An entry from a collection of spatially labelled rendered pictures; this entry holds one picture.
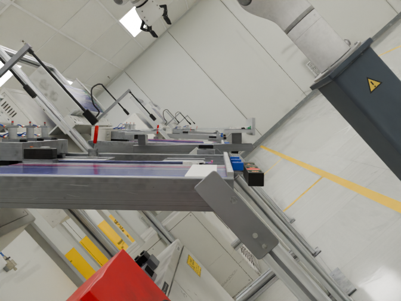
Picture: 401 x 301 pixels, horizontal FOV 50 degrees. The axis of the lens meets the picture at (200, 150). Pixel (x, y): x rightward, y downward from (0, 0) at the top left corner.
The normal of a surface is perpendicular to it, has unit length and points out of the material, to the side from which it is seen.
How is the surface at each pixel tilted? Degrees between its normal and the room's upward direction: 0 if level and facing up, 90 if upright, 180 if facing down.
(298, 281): 90
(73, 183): 90
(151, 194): 90
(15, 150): 90
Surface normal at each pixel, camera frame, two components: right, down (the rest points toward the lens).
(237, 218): -0.04, 0.05
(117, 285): 0.74, -0.67
